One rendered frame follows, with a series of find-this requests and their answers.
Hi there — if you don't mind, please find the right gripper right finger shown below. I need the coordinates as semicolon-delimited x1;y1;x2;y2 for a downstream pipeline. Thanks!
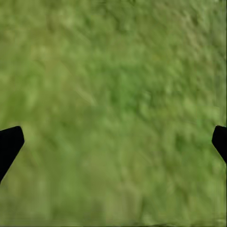
212;126;227;164

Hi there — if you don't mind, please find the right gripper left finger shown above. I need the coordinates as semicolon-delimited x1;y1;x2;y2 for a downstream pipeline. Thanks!
0;126;25;182

